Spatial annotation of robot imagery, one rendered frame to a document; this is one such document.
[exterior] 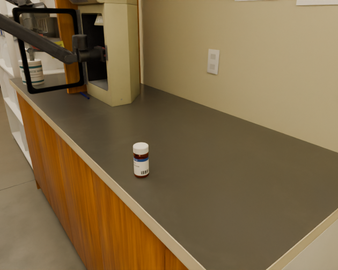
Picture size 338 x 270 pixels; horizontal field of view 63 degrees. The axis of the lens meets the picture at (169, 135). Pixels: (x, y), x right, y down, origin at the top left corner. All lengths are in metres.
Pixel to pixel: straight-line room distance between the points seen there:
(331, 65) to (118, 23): 0.89
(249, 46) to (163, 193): 0.77
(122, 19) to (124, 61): 0.19
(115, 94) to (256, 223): 0.96
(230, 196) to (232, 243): 0.16
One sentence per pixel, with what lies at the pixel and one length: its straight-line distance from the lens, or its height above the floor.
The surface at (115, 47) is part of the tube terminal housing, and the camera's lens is 1.36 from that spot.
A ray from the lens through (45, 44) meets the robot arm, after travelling 1.41.
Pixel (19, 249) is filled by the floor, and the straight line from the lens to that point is 2.09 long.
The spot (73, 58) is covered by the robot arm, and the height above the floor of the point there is 1.17.
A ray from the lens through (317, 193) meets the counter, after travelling 0.83.
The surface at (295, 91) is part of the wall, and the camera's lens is 1.16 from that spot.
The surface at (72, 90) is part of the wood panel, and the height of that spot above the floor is 0.95.
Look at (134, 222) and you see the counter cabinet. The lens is 0.83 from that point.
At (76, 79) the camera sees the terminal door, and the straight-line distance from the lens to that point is 1.63.
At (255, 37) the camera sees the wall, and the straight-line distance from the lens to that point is 1.24.
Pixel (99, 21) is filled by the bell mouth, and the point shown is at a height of 1.33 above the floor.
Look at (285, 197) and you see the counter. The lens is 0.78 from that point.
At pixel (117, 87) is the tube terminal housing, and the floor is 1.04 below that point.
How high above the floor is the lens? 1.37
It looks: 24 degrees down
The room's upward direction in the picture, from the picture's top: 1 degrees clockwise
